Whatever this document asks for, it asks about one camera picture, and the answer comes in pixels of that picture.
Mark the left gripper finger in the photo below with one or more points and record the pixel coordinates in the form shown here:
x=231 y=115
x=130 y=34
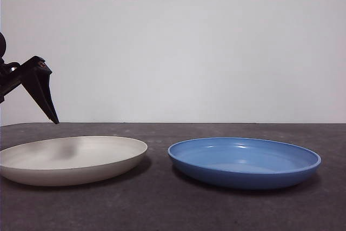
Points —
x=38 y=85

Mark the white round plate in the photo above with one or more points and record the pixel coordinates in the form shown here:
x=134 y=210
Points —
x=89 y=166

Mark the blue round plate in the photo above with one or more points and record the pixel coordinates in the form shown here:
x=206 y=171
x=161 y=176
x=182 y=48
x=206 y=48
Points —
x=243 y=178

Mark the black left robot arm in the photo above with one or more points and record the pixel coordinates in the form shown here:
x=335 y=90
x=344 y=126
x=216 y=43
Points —
x=6 y=79

